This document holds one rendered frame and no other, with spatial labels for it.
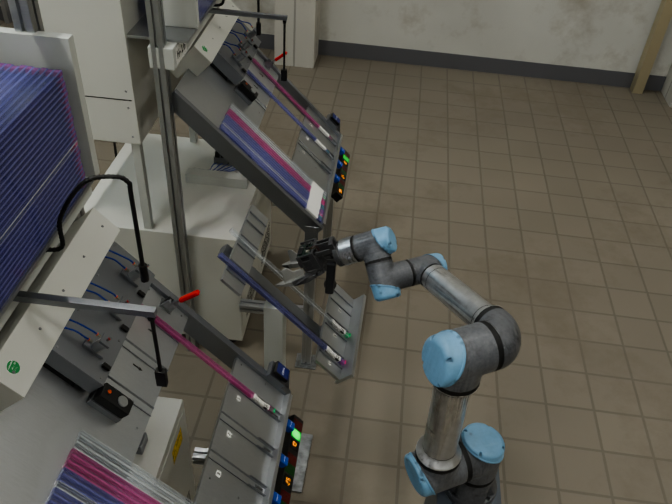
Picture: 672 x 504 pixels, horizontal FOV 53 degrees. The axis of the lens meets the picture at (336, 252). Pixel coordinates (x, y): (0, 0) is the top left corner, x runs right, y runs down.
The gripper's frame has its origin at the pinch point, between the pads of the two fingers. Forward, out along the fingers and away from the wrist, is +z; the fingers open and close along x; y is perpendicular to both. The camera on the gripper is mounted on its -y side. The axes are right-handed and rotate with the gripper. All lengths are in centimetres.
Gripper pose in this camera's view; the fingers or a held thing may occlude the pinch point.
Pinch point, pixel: (283, 276)
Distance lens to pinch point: 197.6
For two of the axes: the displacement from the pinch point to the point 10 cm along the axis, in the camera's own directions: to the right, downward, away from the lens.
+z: -8.9, 2.6, 3.8
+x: -1.4, 6.3, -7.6
